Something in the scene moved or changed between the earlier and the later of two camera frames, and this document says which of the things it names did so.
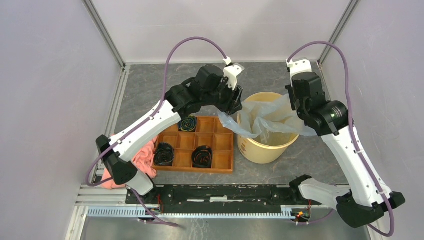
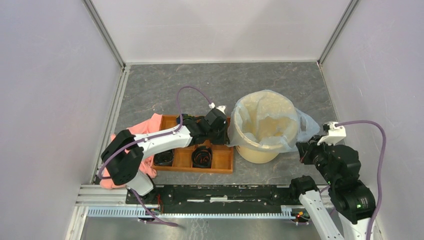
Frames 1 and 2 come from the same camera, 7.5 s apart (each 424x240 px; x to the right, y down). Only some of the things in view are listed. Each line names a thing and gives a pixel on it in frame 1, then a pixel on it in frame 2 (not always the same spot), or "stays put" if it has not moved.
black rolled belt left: x=164 y=154 stays put
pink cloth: x=143 y=161 stays put
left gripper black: x=233 y=104 to x=224 y=139
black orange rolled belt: x=202 y=157 stays put
